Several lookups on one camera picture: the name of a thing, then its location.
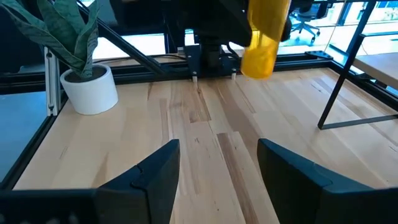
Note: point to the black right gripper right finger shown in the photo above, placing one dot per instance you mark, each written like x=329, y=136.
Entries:
x=298, y=199

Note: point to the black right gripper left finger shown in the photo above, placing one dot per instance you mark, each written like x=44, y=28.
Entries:
x=140, y=202

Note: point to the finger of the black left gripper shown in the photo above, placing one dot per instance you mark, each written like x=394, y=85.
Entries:
x=237, y=21
x=286, y=29

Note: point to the orange medicine bottle white cap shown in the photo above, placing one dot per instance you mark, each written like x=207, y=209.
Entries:
x=261, y=56

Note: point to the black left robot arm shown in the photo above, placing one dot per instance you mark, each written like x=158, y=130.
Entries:
x=211, y=59

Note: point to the black office chair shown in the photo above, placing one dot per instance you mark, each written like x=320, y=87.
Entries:
x=306, y=18

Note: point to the green leafy plant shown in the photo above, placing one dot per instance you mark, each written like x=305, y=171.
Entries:
x=62, y=34

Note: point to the wooden shelf black metal frame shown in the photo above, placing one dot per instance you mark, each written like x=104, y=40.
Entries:
x=382, y=67

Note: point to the black aluminium table frame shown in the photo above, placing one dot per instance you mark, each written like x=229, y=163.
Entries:
x=133, y=76

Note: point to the silver aluminium frame bracket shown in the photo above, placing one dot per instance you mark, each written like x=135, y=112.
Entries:
x=52, y=84

